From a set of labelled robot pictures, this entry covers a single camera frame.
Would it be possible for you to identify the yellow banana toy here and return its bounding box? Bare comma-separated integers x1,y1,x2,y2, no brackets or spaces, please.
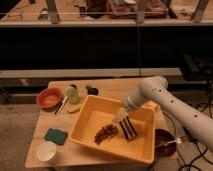
67,104,81,113

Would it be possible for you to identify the green sponge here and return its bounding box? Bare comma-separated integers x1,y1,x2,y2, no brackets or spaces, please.
44,128,68,145

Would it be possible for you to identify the dark metal cup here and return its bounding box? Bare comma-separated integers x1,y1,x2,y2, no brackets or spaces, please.
87,87,99,95

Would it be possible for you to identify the striped brown block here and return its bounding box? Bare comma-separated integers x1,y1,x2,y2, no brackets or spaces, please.
119,117,137,140

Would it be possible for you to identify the knife with dark handle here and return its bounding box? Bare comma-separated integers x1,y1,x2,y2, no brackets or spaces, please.
54,96,68,116

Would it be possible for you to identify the green plastic bottle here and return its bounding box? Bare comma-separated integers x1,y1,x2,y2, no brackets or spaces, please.
66,86,79,104

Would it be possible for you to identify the brown crumb pile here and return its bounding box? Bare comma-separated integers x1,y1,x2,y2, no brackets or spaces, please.
94,124,118,145

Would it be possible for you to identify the yellow plastic bin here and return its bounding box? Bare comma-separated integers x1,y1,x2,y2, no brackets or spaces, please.
70,95,155,164

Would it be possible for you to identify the white cup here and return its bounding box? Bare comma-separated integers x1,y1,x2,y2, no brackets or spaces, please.
36,141,57,162

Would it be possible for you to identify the orange bowl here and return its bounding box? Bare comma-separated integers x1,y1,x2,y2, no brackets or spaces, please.
36,88,62,109

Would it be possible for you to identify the dark brown bowl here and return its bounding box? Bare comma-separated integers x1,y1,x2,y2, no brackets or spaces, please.
155,129,177,158

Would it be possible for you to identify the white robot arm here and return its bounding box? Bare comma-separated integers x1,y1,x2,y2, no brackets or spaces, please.
113,76,213,152

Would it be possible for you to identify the wooden table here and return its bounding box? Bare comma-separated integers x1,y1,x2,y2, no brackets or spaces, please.
24,77,174,169

